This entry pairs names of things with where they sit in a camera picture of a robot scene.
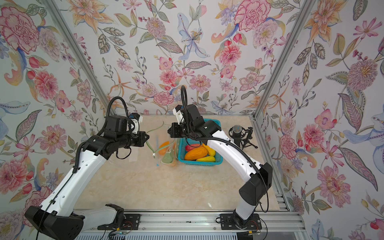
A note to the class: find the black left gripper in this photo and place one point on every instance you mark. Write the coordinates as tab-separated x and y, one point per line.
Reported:
141	140

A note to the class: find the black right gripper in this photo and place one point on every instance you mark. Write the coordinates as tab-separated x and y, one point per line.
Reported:
177	134

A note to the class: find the clear zip-top bag green print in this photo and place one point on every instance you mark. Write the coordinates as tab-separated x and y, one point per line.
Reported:
158	134

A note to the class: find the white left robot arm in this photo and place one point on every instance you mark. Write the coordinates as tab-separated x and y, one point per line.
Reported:
55	217

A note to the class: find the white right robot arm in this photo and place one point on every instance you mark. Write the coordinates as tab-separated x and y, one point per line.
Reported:
257	176

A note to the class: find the red mango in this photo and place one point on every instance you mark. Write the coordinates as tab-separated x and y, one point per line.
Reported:
192	147

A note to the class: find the orange mango front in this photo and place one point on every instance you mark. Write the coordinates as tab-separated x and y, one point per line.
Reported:
195	154

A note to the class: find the yellow mango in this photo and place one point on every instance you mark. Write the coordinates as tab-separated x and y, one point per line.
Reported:
211	157

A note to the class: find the teal plastic basket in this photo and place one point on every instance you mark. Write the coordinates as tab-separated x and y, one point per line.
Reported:
181	154

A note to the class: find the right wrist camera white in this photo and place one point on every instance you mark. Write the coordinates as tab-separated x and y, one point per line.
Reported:
178	114

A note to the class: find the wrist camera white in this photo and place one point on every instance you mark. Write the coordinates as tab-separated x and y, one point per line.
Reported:
178	114
134	123

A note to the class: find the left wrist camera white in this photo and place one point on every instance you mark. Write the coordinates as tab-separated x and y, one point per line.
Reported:
134	123

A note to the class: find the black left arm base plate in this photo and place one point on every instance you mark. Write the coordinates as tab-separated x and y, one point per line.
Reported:
129	222

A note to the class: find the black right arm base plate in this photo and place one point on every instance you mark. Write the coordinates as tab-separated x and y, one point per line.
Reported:
234	222

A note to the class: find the aluminium front rail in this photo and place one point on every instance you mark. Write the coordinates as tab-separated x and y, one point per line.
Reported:
209	222

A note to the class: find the aluminium corner post left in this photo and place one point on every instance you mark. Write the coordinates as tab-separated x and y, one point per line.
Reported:
78	21

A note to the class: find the aluminium corner post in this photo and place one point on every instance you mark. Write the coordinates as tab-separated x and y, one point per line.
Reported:
282	60
78	21

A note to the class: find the aluminium corner post right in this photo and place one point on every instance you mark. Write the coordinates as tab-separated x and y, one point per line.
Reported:
282	60

